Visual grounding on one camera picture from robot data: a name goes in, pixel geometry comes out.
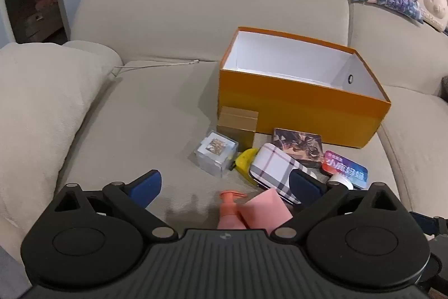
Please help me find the yellow toy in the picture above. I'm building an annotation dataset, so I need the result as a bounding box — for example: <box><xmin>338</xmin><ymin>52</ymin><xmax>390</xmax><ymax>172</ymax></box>
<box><xmin>234</xmin><ymin>148</ymin><xmax>260</xmax><ymax>186</ymax></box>

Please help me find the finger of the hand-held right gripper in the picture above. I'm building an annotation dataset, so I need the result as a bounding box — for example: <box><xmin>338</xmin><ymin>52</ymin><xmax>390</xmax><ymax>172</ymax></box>
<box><xmin>409</xmin><ymin>211</ymin><xmax>448</xmax><ymax>237</ymax></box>

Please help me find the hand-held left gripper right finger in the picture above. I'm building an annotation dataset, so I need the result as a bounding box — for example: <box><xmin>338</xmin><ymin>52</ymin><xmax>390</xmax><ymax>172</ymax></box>
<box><xmin>270</xmin><ymin>169</ymin><xmax>403</xmax><ymax>245</ymax></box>

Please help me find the orange cardboard box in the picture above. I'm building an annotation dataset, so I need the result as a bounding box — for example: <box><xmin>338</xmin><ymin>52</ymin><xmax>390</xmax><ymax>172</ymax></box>
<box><xmin>218</xmin><ymin>26</ymin><xmax>391</xmax><ymax>149</ymax></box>

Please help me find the plaid tin case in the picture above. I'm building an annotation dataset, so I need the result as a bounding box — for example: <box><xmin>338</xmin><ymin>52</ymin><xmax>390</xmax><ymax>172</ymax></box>
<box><xmin>248</xmin><ymin>142</ymin><xmax>316</xmax><ymax>205</ymax></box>

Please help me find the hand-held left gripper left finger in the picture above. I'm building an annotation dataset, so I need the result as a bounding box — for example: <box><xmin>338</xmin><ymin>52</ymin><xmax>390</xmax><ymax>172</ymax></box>
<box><xmin>49</xmin><ymin>170</ymin><xmax>179</xmax><ymax>244</ymax></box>

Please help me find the clear plastic cube box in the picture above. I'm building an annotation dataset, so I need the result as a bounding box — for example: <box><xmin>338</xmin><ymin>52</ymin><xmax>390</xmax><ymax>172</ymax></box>
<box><xmin>193</xmin><ymin>131</ymin><xmax>239</xmax><ymax>178</ymax></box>

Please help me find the beige sofa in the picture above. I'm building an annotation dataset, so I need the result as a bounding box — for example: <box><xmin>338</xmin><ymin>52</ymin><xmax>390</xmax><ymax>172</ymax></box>
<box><xmin>0</xmin><ymin>0</ymin><xmax>448</xmax><ymax>299</ymax></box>

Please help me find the dark illustrated card box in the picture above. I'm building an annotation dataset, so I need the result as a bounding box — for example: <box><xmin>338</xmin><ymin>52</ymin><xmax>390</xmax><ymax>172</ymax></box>
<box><xmin>272</xmin><ymin>127</ymin><xmax>324</xmax><ymax>169</ymax></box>

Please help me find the small white jar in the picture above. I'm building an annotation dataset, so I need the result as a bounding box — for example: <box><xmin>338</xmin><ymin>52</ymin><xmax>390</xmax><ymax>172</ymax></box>
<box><xmin>327</xmin><ymin>173</ymin><xmax>355</xmax><ymax>191</ymax></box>

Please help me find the small brown wooden box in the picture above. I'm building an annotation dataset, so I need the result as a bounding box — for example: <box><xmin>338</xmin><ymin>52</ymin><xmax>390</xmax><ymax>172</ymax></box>
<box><xmin>216</xmin><ymin>106</ymin><xmax>260</xmax><ymax>150</ymax></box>

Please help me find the white cable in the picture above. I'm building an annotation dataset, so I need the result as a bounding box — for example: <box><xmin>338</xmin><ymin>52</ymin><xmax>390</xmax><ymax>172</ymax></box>
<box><xmin>113</xmin><ymin>60</ymin><xmax>200</xmax><ymax>78</ymax></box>

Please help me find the pink pump bottle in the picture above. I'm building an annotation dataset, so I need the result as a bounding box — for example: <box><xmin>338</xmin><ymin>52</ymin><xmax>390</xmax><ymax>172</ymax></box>
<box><xmin>216</xmin><ymin>187</ymin><xmax>294</xmax><ymax>231</ymax></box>

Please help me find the beige cushion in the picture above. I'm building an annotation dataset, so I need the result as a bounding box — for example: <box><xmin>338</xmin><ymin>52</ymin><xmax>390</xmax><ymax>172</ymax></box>
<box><xmin>0</xmin><ymin>41</ymin><xmax>123</xmax><ymax>261</ymax></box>

